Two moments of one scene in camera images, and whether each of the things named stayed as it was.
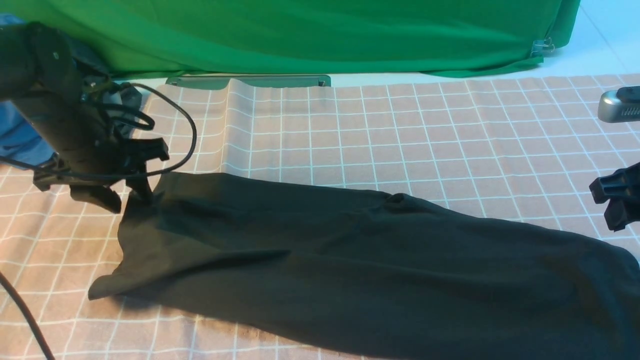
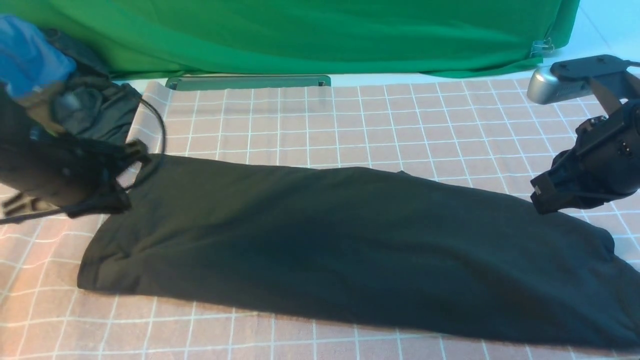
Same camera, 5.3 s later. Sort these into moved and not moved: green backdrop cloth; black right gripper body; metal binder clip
Moved: black right gripper body
Not moved: green backdrop cloth; metal binder clip
